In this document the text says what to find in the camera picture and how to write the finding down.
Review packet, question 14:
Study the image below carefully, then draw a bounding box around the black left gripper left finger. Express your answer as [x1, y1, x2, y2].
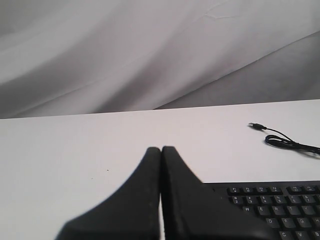
[56, 147, 161, 240]

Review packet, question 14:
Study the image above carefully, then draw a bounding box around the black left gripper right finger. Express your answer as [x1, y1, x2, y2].
[161, 146, 275, 240]

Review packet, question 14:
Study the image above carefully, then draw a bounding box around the black acer keyboard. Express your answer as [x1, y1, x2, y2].
[208, 181, 320, 240]

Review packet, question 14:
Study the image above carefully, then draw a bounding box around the grey backdrop cloth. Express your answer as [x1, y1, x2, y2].
[0, 0, 320, 119]

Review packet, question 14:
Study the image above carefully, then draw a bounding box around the black USB cable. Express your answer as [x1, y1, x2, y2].
[248, 122, 320, 159]

